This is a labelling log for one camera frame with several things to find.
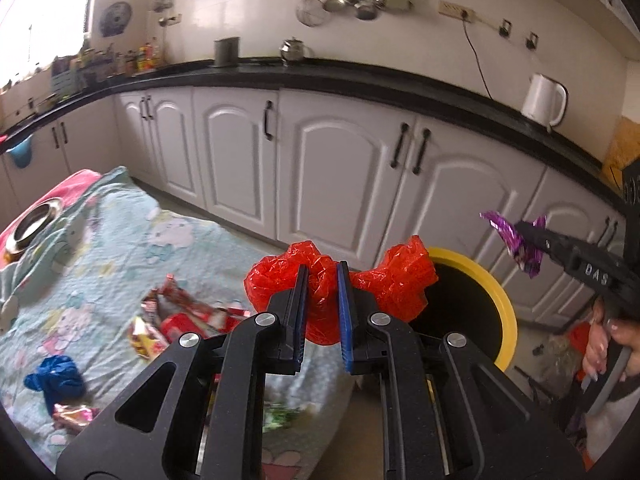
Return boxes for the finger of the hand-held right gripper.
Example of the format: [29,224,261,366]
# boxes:
[515,220,585,275]

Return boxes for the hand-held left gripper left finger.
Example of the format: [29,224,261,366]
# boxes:
[55,264,311,480]

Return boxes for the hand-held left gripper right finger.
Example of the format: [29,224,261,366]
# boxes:
[336,260,586,480]

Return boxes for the purple foil wrapper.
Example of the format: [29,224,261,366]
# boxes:
[479,211,548,281]

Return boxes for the red plastic bag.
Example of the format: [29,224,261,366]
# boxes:
[243,234,440,347]

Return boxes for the yellow round trash bin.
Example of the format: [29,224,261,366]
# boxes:
[410,246,518,376]

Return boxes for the blue plastic bag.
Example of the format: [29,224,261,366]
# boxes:
[24,355,87,416]

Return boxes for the person's right forearm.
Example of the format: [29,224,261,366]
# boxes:
[590,387,640,461]

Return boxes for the person's right hand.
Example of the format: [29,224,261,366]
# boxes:
[580,302,640,383]

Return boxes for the crumpled clear plastic bag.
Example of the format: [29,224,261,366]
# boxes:
[531,331,590,397]

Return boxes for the green snack wrapper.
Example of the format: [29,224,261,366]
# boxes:
[262,404,302,433]

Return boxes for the brown cork board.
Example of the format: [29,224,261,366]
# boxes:
[601,116,640,187]

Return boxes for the white electric kettle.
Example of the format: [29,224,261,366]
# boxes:
[521,73,569,128]

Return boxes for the white kitchen cabinets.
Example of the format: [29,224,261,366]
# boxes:
[0,85,632,333]

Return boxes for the yellow red snack wrapper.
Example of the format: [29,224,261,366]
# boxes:
[127,316,172,361]

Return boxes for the cartoon printed blanket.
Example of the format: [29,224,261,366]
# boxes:
[0,166,361,480]

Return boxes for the black kitchen countertop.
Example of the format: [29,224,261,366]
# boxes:
[0,57,626,198]

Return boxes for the pink foil snack wrapper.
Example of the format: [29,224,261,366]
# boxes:
[51,402,102,432]

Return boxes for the pink cloth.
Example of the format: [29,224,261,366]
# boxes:
[0,170,103,261]

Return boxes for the metal teapot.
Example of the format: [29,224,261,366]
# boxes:
[279,36,307,63]

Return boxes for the grey metal canister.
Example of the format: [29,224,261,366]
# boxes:
[214,36,241,67]

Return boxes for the metal bowl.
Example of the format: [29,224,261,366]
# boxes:
[5,198,66,257]

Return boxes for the mesh strainer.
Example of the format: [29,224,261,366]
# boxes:
[296,0,333,27]

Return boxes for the blue plastic basin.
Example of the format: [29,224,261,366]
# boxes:
[9,135,35,167]

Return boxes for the row of condiment bottles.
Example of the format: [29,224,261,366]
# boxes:
[50,37,164,97]

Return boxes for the window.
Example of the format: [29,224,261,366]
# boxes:
[0,0,97,97]

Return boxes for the black power cable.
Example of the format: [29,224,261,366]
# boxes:
[462,17,494,101]

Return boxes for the blue decorative wall plate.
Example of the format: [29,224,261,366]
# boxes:
[97,1,133,37]

